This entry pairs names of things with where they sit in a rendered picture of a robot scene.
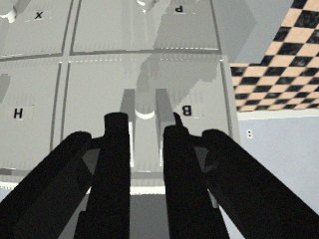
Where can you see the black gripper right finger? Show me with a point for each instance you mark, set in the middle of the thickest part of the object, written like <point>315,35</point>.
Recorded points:
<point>256,201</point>

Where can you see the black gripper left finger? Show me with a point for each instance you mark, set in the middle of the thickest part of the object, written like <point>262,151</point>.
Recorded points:
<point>42,204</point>

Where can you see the grey drawer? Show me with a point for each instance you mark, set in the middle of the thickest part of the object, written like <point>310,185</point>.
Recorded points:
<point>116,26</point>
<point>28,99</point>
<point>33,28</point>
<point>194,88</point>

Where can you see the white chest of drawers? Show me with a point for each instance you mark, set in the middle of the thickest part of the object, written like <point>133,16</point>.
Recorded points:
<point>138,186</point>

